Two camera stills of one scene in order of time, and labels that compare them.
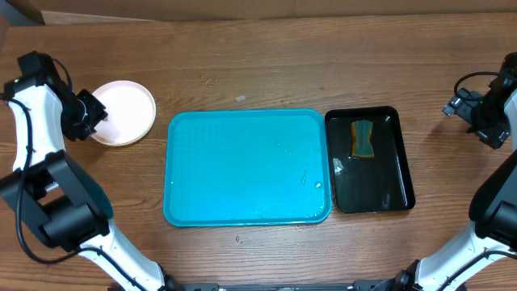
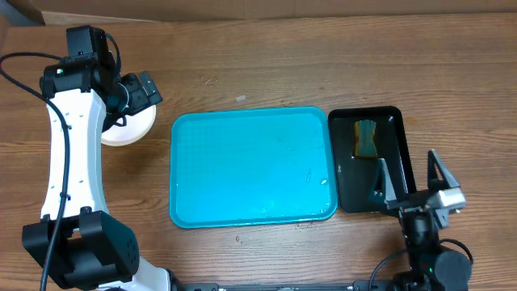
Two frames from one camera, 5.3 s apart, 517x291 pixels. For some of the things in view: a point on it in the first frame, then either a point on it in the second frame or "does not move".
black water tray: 379,183 does not move
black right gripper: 492,135 → 411,200
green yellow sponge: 360,137 does not move
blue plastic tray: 246,166 does not move
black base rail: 360,285 does not move
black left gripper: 79,132 → 145,99
